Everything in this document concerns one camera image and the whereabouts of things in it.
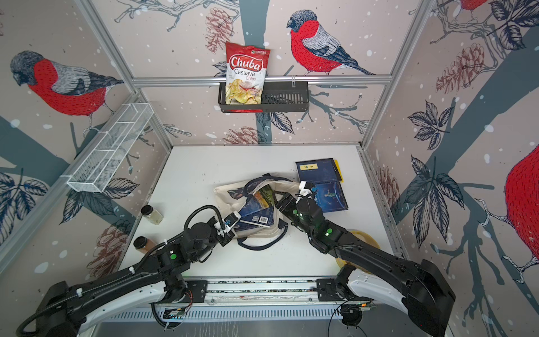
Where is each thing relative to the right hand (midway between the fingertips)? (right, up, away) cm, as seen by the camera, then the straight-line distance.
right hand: (274, 195), depth 75 cm
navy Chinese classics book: (-5, -11, +10) cm, 16 cm away
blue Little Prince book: (+26, -4, +20) cm, 33 cm away
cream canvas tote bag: (-19, -3, +10) cm, 22 cm away
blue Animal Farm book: (-7, -5, +17) cm, 19 cm away
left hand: (-14, -7, +1) cm, 15 cm away
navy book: (+23, +8, +28) cm, 37 cm away
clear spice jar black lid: (-51, -10, +10) cm, 53 cm away
